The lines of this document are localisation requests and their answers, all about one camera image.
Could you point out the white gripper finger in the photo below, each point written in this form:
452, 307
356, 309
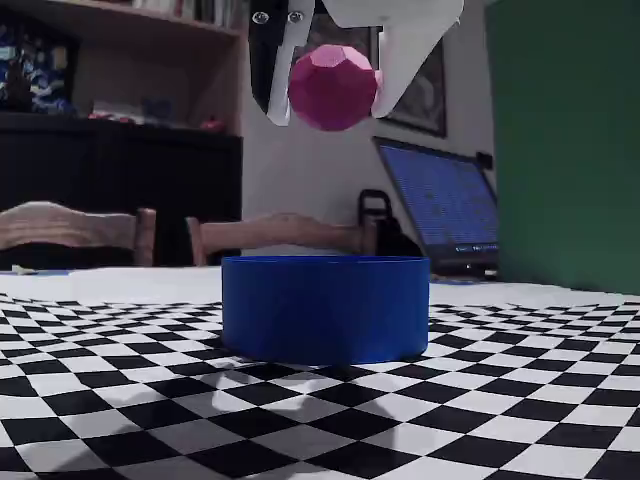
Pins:
410, 50

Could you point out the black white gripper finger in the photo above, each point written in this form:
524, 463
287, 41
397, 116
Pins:
267, 60

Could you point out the pink faceted ball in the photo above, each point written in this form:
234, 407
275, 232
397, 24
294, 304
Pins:
332, 87

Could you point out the blue round box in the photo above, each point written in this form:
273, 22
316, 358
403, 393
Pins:
325, 310

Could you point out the small red shelf item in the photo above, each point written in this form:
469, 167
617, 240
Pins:
212, 124

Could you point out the small blue shelf item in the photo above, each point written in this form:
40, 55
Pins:
159, 109

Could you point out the open laptop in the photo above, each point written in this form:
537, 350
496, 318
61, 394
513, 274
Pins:
445, 205

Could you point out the black cabinet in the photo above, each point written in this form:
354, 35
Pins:
150, 170

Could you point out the green board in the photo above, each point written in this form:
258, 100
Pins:
565, 150

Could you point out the starry night painting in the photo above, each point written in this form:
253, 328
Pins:
37, 70

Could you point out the blue tape strip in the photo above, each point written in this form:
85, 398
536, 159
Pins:
60, 272

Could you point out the black white checkerboard mat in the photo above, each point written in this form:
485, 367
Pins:
150, 400

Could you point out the large framed wall picture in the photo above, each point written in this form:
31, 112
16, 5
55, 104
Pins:
425, 105

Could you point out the wooden wall shelf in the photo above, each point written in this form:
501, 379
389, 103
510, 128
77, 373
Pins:
190, 65

